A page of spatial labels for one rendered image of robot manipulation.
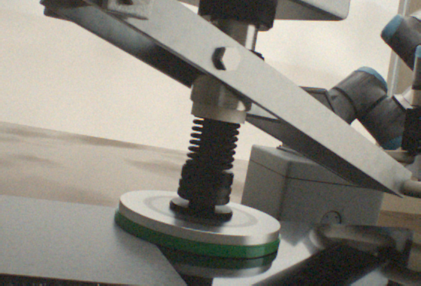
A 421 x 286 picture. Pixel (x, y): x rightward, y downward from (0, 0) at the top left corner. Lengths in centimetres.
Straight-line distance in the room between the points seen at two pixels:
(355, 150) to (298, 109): 16
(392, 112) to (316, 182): 40
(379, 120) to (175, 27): 143
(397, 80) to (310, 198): 501
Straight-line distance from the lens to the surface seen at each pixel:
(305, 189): 170
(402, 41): 151
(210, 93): 63
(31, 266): 47
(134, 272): 49
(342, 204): 178
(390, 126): 190
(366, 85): 193
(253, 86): 62
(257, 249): 61
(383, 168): 88
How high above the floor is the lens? 99
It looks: 3 degrees down
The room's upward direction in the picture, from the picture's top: 10 degrees clockwise
